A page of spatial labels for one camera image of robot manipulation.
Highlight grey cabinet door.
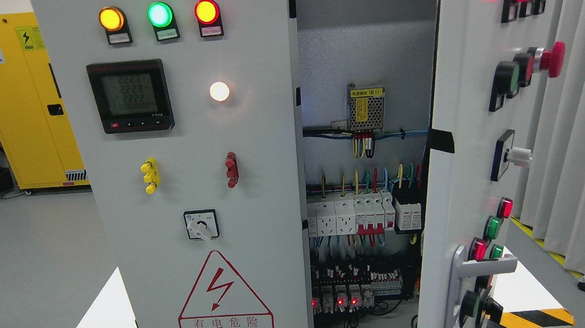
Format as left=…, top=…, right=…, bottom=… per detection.
left=416, top=0, right=562, bottom=328
left=30, top=0, right=311, bottom=328

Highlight red terminal posts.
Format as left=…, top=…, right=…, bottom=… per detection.
left=225, top=152, right=239, bottom=188

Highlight white breaker and socket row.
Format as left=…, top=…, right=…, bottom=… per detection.
left=306, top=191, right=396, bottom=238

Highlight metal mesh power supply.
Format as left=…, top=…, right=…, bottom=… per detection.
left=346, top=82, right=386, bottom=134

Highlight white indicator lamp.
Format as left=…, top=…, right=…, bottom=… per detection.
left=209, top=81, right=231, bottom=102

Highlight black white surge protector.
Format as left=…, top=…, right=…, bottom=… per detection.
left=392, top=184, right=424, bottom=234

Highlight relay and terminal row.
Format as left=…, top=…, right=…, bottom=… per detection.
left=309, top=257, right=418, bottom=315

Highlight yellow terminal posts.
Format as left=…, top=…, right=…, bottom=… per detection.
left=140, top=157, right=161, bottom=195

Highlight red electric hazard sticker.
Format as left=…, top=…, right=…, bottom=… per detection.
left=178, top=250, right=275, bottom=328

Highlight red indicator lamp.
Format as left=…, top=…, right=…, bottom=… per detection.
left=194, top=0, right=224, bottom=38

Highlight black digital power meter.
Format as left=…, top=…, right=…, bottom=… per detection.
left=86, top=58, right=175, bottom=134

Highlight green indicator lamp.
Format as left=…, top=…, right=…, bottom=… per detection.
left=147, top=2, right=181, bottom=41

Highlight yellow indicator lamp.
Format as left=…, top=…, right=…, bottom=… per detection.
left=98, top=6, right=133, bottom=44

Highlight red emergency stop button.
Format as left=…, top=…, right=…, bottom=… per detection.
left=527, top=41, right=566, bottom=78

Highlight grey curtain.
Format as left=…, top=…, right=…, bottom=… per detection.
left=519, top=0, right=585, bottom=281

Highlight yellow safety cabinet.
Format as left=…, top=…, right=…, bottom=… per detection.
left=0, top=12, right=89, bottom=191

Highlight white rotary selector switch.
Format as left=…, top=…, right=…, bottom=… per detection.
left=183, top=209, right=220, bottom=241

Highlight silver door handle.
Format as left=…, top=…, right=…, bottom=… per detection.
left=443, top=245, right=518, bottom=328

